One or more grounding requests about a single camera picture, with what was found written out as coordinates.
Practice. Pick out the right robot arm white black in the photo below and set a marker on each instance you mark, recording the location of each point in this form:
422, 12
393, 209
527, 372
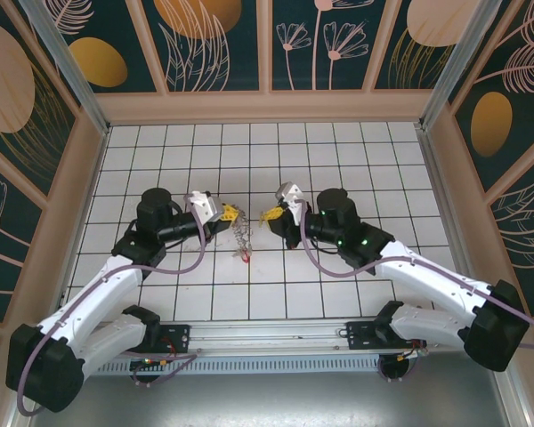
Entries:
427, 271

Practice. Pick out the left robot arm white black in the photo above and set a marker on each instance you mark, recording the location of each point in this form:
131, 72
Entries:
98, 293

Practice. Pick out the grey metal shelf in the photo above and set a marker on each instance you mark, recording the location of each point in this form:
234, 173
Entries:
267, 400

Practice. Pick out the aluminium side rail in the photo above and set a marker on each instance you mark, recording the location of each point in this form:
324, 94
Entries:
445, 200

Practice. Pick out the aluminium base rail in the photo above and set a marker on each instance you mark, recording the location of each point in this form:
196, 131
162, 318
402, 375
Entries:
267, 331

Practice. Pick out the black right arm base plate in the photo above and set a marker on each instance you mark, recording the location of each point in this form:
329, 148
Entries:
360, 335

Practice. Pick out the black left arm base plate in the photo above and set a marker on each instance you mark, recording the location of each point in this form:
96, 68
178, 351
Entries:
178, 335

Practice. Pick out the aluminium corner post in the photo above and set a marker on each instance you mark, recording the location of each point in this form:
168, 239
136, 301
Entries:
71, 75
454, 71

